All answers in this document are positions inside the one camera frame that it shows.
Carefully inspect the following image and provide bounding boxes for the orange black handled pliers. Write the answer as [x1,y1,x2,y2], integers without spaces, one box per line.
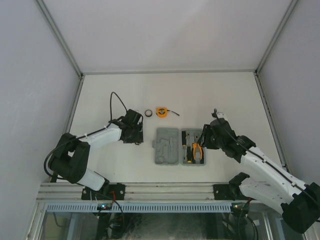
[191,133,204,164]

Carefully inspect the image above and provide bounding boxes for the flathead screwdriver black yellow handle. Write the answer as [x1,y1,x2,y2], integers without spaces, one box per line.
[186,134,192,163]

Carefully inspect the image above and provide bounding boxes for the phillips screwdriver black yellow handle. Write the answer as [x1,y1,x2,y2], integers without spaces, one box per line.
[181,130,187,161]

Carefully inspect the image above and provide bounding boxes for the grey plastic tool case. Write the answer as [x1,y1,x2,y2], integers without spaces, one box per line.
[152,127,206,166]

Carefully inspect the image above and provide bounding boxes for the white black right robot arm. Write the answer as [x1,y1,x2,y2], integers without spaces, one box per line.
[198,117,320,234]

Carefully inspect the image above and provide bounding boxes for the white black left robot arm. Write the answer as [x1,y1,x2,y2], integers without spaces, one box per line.
[44,109,144,200]

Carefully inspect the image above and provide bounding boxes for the black electrical tape roll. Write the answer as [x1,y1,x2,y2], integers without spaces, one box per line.
[144,109,153,118]

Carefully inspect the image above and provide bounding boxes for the orange tape measure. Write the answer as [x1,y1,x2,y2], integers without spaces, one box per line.
[156,107,180,118]

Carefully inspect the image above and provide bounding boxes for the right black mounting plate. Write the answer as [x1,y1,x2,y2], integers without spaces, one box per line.
[213,183,241,201]

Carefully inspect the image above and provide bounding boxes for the black mounting plate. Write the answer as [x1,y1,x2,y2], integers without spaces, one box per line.
[81,183,126,201]
[213,183,241,201]

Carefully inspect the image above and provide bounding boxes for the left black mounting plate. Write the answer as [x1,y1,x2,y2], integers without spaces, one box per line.
[81,183,126,201]

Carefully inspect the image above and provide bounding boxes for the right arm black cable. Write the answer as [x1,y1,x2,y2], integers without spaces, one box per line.
[211,108,320,208]

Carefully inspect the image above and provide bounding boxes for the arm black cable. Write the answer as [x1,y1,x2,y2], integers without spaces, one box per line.
[43,91,128,181]
[211,108,320,208]

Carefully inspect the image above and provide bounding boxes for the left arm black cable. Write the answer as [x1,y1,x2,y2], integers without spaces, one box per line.
[43,91,128,181]

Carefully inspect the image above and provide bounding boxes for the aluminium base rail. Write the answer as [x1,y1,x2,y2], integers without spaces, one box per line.
[36,182,227,202]

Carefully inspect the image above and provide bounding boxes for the blue slotted cable duct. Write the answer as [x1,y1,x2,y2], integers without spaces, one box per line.
[46,202,233,213]

